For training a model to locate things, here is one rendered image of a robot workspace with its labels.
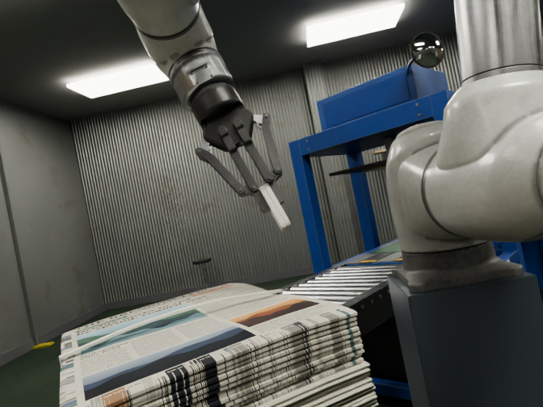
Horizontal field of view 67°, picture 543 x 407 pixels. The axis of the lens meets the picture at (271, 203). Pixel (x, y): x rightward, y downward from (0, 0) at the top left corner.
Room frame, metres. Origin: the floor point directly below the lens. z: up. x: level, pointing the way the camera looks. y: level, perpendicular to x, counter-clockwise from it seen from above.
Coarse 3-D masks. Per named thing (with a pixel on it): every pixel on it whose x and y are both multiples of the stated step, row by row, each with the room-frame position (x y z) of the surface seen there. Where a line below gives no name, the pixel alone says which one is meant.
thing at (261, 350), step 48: (192, 336) 0.45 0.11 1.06; (240, 336) 0.41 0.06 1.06; (288, 336) 0.40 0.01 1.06; (336, 336) 0.42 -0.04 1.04; (96, 384) 0.36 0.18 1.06; (144, 384) 0.34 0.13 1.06; (192, 384) 0.36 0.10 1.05; (240, 384) 0.38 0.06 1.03; (288, 384) 0.40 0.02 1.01; (336, 384) 0.41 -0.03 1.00
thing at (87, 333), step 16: (208, 288) 0.74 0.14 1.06; (224, 288) 0.69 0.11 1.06; (240, 288) 0.67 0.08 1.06; (256, 288) 0.65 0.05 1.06; (160, 304) 0.68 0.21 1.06; (176, 304) 0.64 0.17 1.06; (192, 304) 0.62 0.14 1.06; (112, 320) 0.64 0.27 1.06; (128, 320) 0.60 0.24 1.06; (144, 320) 0.58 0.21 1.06; (160, 320) 0.56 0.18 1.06; (64, 336) 0.59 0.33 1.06; (80, 336) 0.56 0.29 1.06; (96, 336) 0.54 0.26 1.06
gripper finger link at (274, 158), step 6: (264, 114) 0.62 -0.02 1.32; (264, 120) 0.62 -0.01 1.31; (270, 120) 0.63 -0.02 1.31; (264, 126) 0.62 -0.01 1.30; (270, 126) 0.64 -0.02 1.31; (264, 132) 0.62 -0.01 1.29; (270, 132) 0.62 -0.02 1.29; (264, 138) 0.62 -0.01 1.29; (270, 138) 0.62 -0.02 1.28; (270, 144) 0.61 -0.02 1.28; (270, 150) 0.61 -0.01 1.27; (270, 156) 0.61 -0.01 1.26; (276, 156) 0.61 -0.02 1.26; (276, 162) 0.61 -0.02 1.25; (276, 168) 0.60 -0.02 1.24
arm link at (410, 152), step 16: (416, 128) 0.71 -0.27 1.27; (432, 128) 0.69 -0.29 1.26; (400, 144) 0.72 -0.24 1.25; (416, 144) 0.69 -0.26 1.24; (432, 144) 0.68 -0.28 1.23; (400, 160) 0.71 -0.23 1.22; (416, 160) 0.67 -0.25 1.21; (400, 176) 0.71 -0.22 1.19; (416, 176) 0.66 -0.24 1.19; (400, 192) 0.71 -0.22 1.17; (416, 192) 0.66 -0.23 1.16; (400, 208) 0.73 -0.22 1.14; (416, 208) 0.67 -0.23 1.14; (400, 224) 0.74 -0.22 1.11; (416, 224) 0.69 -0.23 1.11; (432, 224) 0.66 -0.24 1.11; (400, 240) 0.76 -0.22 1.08; (416, 240) 0.71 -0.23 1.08; (432, 240) 0.69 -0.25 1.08; (448, 240) 0.68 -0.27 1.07; (464, 240) 0.68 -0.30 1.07; (480, 240) 0.69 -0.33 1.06
